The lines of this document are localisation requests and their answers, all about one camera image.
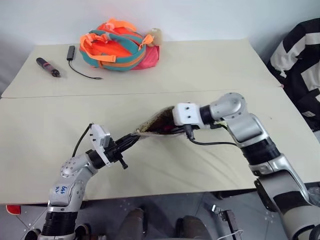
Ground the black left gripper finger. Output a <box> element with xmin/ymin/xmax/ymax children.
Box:
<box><xmin>117</xmin><ymin>133</ymin><xmax>139</xmax><ymax>147</ymax></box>
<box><xmin>120</xmin><ymin>136</ymin><xmax>140</xmax><ymax>151</ymax></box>

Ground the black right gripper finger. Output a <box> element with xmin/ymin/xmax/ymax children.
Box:
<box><xmin>149</xmin><ymin>126</ymin><xmax>176</xmax><ymax>134</ymax></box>

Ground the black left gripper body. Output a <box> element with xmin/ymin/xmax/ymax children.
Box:
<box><xmin>105</xmin><ymin>140</ymin><xmax>129</xmax><ymax>171</ymax></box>

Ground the brown patterned pouch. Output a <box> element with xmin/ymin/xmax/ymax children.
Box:
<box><xmin>136</xmin><ymin>105</ymin><xmax>188</xmax><ymax>138</ymax></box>

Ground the red fabric bag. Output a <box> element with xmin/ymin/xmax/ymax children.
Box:
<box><xmin>131</xmin><ymin>44</ymin><xmax>161</xmax><ymax>71</ymax></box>

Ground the dark rounded shape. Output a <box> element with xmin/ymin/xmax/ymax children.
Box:
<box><xmin>175</xmin><ymin>215</ymin><xmax>214</xmax><ymax>240</ymax></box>
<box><xmin>118</xmin><ymin>208</ymin><xmax>146</xmax><ymax>240</ymax></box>

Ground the teal and orange backpack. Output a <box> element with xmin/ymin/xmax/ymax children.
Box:
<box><xmin>79</xmin><ymin>17</ymin><xmax>148</xmax><ymax>73</ymax></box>

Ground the brown plush toy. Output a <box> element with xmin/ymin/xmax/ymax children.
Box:
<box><xmin>145</xmin><ymin>27</ymin><xmax>164</xmax><ymax>48</ymax></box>

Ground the dark pen-shaped tool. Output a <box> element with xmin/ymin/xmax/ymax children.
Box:
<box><xmin>36</xmin><ymin>57</ymin><xmax>64</xmax><ymax>78</ymax></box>

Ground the red object under table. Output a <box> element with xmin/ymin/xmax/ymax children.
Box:
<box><xmin>6</xmin><ymin>204</ymin><xmax>22</xmax><ymax>216</ymax></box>

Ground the black and white jacket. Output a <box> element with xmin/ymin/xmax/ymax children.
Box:
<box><xmin>266</xmin><ymin>18</ymin><xmax>320</xmax><ymax>131</ymax></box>

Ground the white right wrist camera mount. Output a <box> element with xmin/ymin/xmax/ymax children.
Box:
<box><xmin>171</xmin><ymin>102</ymin><xmax>202</xmax><ymax>127</ymax></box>

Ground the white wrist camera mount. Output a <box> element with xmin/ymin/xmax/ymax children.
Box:
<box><xmin>171</xmin><ymin>102</ymin><xmax>202</xmax><ymax>127</ymax></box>
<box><xmin>89</xmin><ymin>123</ymin><xmax>114</xmax><ymax>168</ymax></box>

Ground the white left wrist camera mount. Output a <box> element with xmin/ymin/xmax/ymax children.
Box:
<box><xmin>89</xmin><ymin>123</ymin><xmax>114</xmax><ymax>168</ymax></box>

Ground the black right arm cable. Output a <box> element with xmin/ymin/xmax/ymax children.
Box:
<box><xmin>184</xmin><ymin>124</ymin><xmax>239</xmax><ymax>147</ymax></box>

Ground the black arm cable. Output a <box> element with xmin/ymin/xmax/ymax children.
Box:
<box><xmin>184</xmin><ymin>124</ymin><xmax>239</xmax><ymax>147</ymax></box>
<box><xmin>71</xmin><ymin>123</ymin><xmax>94</xmax><ymax>158</ymax></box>

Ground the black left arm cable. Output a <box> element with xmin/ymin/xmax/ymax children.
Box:
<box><xmin>71</xmin><ymin>123</ymin><xmax>94</xmax><ymax>158</ymax></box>

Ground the black USB hub with cable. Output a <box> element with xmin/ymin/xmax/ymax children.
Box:
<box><xmin>66</xmin><ymin>45</ymin><xmax>104</xmax><ymax>81</ymax></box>

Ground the thin white cable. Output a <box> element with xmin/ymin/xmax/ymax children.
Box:
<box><xmin>221</xmin><ymin>229</ymin><xmax>244</xmax><ymax>240</ymax></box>

